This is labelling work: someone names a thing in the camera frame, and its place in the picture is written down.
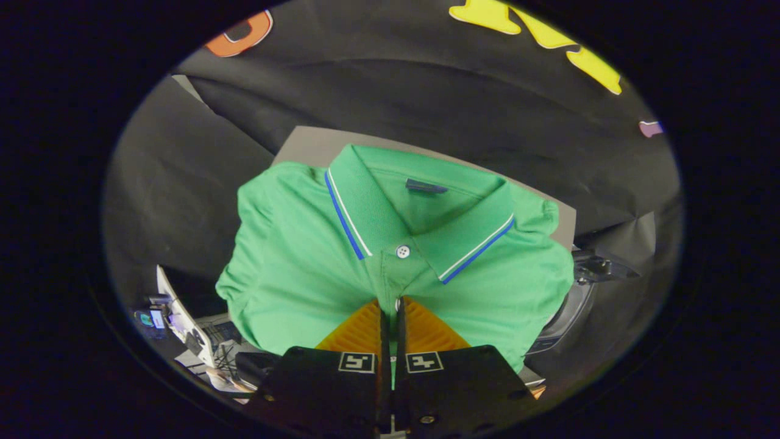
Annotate white panel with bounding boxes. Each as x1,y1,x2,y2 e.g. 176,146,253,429
155,265,217,368

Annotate grey washing machine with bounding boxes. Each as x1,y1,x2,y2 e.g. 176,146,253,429
527,247,640,355

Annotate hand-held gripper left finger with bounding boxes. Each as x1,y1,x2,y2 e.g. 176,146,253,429
247,299,391,437

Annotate black cables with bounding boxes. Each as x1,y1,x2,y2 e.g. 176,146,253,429
204,322,246,374

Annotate green polo shirt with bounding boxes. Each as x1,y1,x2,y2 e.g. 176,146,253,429
215,144,575,374

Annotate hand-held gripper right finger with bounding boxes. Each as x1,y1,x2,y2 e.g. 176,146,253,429
393,297,537,437

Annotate grey box stand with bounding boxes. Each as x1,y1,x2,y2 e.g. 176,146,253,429
272,126,577,251

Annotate small lit device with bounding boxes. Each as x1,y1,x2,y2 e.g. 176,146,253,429
135,296,172,335

